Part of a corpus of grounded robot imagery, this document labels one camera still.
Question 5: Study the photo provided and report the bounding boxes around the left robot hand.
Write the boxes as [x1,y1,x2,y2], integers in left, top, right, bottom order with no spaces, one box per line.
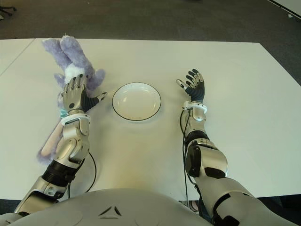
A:
[60,74,109,116]

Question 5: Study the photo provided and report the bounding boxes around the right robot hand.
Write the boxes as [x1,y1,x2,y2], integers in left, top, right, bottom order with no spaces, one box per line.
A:
[175,68,206,103]

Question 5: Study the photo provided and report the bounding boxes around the purple plush bunny doll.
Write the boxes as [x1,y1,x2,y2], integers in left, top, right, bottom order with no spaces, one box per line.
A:
[35,34,106,163]

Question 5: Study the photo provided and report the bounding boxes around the white plate black rim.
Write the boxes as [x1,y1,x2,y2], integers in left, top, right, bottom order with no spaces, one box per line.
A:
[111,82,162,123]

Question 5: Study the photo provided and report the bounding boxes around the black office chair base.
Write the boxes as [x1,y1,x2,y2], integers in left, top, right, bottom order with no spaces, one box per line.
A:
[0,6,17,16]

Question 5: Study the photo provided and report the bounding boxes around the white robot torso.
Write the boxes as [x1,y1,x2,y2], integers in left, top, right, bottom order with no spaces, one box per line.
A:
[4,188,214,226]

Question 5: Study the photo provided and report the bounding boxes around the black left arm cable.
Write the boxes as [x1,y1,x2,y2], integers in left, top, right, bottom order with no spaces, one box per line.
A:
[67,153,97,198]

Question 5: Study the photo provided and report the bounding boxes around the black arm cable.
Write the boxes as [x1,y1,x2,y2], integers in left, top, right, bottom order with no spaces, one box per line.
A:
[179,109,191,202]
[67,153,97,198]

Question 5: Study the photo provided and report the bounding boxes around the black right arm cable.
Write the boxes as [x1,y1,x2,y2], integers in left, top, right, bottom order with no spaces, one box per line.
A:
[179,109,191,202]

